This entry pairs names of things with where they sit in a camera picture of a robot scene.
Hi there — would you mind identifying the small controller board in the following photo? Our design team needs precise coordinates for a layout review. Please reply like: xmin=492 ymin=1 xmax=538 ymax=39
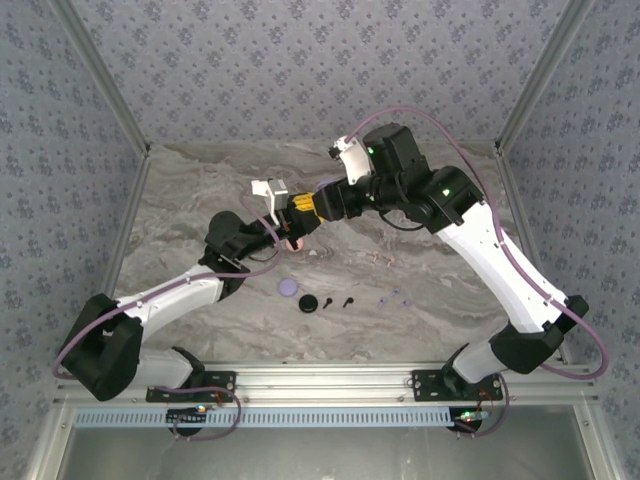
xmin=166 ymin=405 xmax=210 ymax=437
xmin=449 ymin=407 xmax=489 ymax=436

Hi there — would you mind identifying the grey metal panel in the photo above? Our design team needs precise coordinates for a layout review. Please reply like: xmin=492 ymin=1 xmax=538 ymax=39
xmin=29 ymin=404 xmax=621 ymax=480

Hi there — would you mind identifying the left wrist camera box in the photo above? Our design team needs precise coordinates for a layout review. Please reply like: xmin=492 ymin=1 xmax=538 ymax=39
xmin=250 ymin=178 xmax=290 ymax=226

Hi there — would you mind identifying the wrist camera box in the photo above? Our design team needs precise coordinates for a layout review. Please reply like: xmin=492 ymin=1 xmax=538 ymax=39
xmin=250 ymin=178 xmax=290 ymax=226
xmin=327 ymin=134 xmax=375 ymax=185

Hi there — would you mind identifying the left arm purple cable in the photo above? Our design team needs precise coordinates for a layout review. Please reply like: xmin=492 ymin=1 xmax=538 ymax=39
xmin=52 ymin=192 xmax=284 ymax=442

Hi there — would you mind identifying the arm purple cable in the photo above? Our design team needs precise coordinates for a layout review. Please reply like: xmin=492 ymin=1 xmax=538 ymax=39
xmin=347 ymin=105 xmax=611 ymax=440
xmin=52 ymin=192 xmax=284 ymax=442

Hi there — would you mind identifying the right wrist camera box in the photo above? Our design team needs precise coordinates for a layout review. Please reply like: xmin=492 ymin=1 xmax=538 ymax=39
xmin=327 ymin=134 xmax=375 ymax=185

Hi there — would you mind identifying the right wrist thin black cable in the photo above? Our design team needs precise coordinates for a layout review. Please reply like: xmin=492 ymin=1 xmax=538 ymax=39
xmin=377 ymin=207 xmax=429 ymax=232

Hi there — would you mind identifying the aluminium table side rail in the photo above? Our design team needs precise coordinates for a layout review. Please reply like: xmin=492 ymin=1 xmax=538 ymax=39
xmin=112 ymin=147 xmax=153 ymax=301
xmin=493 ymin=144 xmax=574 ymax=366

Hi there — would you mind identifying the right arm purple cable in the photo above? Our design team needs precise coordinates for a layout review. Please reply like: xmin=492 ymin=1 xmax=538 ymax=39
xmin=347 ymin=105 xmax=611 ymax=440

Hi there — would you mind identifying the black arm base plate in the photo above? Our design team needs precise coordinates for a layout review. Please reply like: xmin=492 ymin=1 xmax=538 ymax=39
xmin=145 ymin=372 xmax=237 ymax=404
xmin=410 ymin=369 xmax=504 ymax=404

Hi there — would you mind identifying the aluminium frame post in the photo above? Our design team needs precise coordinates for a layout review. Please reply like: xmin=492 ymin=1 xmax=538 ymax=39
xmin=494 ymin=0 xmax=599 ymax=157
xmin=47 ymin=0 xmax=153 ymax=157

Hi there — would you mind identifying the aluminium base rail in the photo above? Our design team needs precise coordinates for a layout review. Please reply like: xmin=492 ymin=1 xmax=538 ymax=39
xmin=54 ymin=364 xmax=601 ymax=406

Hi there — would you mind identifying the white slotted cable duct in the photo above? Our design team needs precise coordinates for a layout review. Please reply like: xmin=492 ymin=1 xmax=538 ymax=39
xmin=73 ymin=405 xmax=454 ymax=429

